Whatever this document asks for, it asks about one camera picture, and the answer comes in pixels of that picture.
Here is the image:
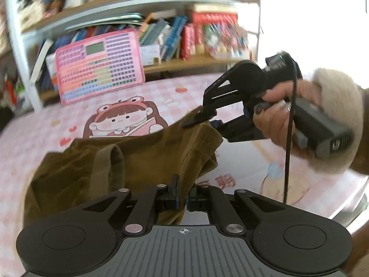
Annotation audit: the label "pink checkered table mat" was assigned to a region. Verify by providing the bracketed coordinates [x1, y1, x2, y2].
[1, 74, 367, 276]

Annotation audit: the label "brown corduroy pants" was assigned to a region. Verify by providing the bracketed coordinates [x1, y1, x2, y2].
[23, 119, 223, 226]

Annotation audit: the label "red thick dictionary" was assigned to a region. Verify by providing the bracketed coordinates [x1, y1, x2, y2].
[191, 12, 238, 24]

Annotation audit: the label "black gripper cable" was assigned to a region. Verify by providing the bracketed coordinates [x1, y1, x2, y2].
[276, 52, 299, 204]

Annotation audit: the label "pink learning tablet toy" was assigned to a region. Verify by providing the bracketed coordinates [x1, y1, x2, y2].
[55, 28, 145, 105]

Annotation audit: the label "person right hand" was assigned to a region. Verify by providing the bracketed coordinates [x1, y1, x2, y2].
[253, 79, 322, 149]

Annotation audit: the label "white leaning book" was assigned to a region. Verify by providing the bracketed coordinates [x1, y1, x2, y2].
[30, 39, 54, 85]

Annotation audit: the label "beige fleece sleeve forearm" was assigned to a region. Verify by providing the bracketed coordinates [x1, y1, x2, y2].
[309, 68, 368, 175]

